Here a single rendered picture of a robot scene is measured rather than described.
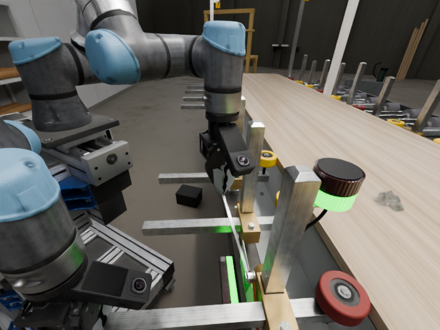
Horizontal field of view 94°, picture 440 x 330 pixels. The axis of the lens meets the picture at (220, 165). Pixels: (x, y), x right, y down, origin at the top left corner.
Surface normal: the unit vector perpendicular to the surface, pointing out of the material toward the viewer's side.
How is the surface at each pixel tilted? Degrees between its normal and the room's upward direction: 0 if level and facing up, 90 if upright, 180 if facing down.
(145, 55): 83
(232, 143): 30
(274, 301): 0
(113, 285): 34
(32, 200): 88
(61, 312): 1
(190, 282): 0
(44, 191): 89
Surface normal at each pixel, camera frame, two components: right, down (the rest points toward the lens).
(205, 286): 0.03, -0.85
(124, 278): 0.58, -0.71
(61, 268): 0.88, 0.28
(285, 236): 0.07, 0.52
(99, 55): -0.60, 0.40
